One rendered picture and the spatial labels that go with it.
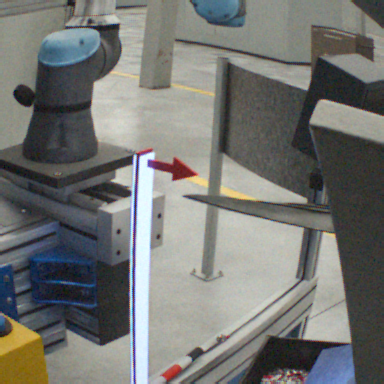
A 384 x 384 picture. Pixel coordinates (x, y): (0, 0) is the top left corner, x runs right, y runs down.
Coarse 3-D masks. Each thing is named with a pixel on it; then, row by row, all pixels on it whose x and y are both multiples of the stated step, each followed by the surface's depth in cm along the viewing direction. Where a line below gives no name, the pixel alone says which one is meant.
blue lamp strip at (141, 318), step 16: (144, 160) 78; (144, 176) 79; (144, 192) 79; (144, 208) 80; (144, 224) 81; (144, 240) 81; (144, 256) 82; (144, 272) 82; (144, 288) 83; (144, 304) 84; (144, 320) 85; (144, 336) 85; (144, 352) 86; (144, 368) 87
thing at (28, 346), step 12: (0, 312) 66; (12, 324) 64; (0, 336) 60; (12, 336) 61; (24, 336) 62; (36, 336) 62; (0, 348) 58; (12, 348) 59; (24, 348) 60; (36, 348) 62; (0, 360) 57; (12, 360) 59; (24, 360) 61; (36, 360) 62; (0, 372) 57; (12, 372) 59; (24, 372) 61; (36, 372) 62
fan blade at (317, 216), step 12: (216, 204) 65; (228, 204) 66; (240, 204) 67; (252, 204) 68; (264, 204) 69; (276, 204) 70; (288, 204) 71; (300, 204) 71; (312, 204) 74; (324, 204) 71; (264, 216) 64; (276, 216) 64; (288, 216) 65; (300, 216) 65; (312, 216) 66; (324, 216) 66; (312, 228) 62; (324, 228) 62
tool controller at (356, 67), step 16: (320, 64) 126; (336, 64) 125; (352, 64) 131; (368, 64) 139; (320, 80) 126; (336, 80) 125; (352, 80) 123; (368, 80) 124; (320, 96) 127; (336, 96) 126; (352, 96) 124; (368, 96) 125; (304, 112) 130; (304, 128) 131; (304, 144) 132
